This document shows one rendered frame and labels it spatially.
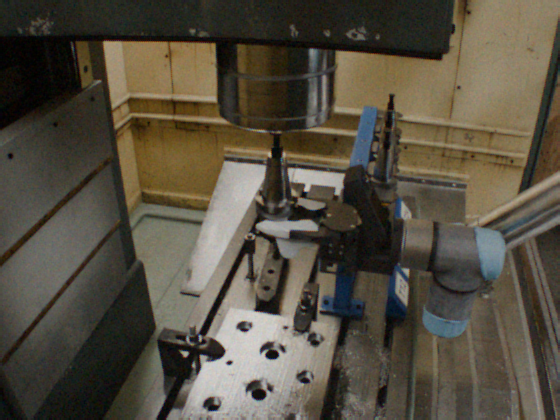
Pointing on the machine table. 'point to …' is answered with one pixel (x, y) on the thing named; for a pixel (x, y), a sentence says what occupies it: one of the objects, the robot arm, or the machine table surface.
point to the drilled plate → (229, 334)
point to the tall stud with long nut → (250, 254)
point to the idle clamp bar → (267, 300)
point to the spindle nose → (275, 86)
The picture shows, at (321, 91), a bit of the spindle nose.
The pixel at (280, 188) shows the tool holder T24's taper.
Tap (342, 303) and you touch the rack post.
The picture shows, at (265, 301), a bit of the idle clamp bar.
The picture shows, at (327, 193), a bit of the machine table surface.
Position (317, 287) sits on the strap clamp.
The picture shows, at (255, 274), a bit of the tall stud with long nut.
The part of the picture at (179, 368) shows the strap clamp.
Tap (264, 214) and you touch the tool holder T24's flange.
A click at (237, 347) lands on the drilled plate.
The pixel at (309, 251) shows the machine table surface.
